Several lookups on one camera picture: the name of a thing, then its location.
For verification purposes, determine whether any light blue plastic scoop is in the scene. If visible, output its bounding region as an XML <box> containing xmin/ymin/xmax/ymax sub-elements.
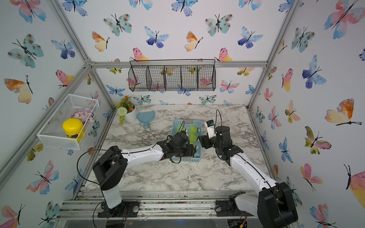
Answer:
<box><xmin>137</xmin><ymin>111</ymin><xmax>156</xmax><ymax>129</ymax></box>

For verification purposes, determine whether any yellow lidded jar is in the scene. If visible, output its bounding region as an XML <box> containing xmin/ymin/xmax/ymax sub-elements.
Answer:
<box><xmin>62</xmin><ymin>118</ymin><xmax>85</xmax><ymax>143</ymax></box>

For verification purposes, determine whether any black wire wall basket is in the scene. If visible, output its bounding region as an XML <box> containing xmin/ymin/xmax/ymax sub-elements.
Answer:
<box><xmin>127</xmin><ymin>59</ymin><xmax>216</xmax><ymax>93</ymax></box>

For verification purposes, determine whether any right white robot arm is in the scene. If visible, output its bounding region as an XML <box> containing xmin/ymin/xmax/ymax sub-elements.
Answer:
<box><xmin>199</xmin><ymin>120</ymin><xmax>298</xmax><ymax>228</ymax></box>

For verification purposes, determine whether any white wire wall basket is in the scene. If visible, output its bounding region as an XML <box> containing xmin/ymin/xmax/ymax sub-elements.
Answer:
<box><xmin>37</xmin><ymin>94</ymin><xmax>99</xmax><ymax>150</ymax></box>

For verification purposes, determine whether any white pot with artificial plant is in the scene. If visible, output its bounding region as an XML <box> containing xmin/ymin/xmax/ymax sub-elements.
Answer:
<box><xmin>116</xmin><ymin>96</ymin><xmax>137</xmax><ymax>125</ymax></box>

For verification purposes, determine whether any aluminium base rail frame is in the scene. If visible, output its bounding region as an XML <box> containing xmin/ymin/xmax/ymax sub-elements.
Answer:
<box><xmin>56</xmin><ymin>190</ymin><xmax>262</xmax><ymax>228</ymax></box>

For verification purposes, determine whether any light blue perforated storage box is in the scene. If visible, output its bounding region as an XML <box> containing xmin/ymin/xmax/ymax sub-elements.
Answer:
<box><xmin>171</xmin><ymin>119</ymin><xmax>202</xmax><ymax>162</ymax></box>

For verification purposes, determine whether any pink flower bundle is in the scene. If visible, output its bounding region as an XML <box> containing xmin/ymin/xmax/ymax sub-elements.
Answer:
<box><xmin>71</xmin><ymin>108</ymin><xmax>94</xmax><ymax>125</ymax></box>

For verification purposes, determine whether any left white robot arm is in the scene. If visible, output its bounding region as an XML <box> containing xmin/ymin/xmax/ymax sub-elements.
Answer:
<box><xmin>93</xmin><ymin>132</ymin><xmax>196</xmax><ymax>210</ymax></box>

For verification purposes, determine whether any yellow shuttlecock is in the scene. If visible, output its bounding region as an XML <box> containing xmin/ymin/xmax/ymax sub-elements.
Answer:
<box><xmin>189</xmin><ymin>125</ymin><xmax>199</xmax><ymax>136</ymax></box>
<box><xmin>189</xmin><ymin>135</ymin><xmax>198</xmax><ymax>144</ymax></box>
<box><xmin>194</xmin><ymin>144</ymin><xmax>201</xmax><ymax>151</ymax></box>
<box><xmin>177</xmin><ymin>125</ymin><xmax>188</xmax><ymax>133</ymax></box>

